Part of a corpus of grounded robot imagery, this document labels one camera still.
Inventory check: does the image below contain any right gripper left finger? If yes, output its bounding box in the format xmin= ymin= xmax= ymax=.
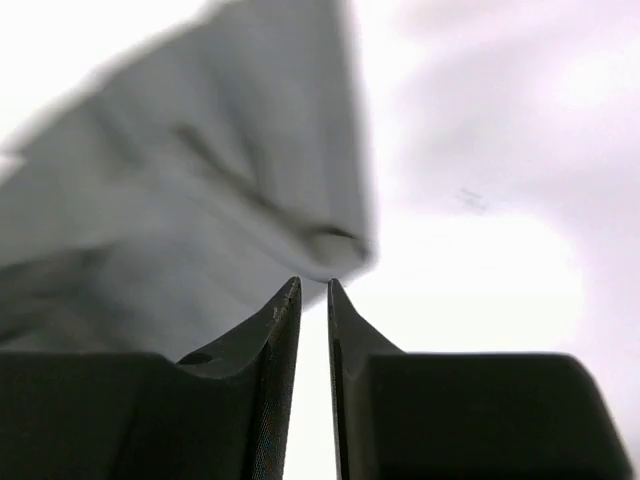
xmin=1 ymin=278 xmax=301 ymax=480

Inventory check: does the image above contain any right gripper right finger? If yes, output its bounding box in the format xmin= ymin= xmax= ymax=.
xmin=327 ymin=280 xmax=633 ymax=480

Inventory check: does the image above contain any grey pleated skirt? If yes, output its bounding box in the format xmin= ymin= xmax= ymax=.
xmin=1 ymin=1 xmax=372 ymax=359

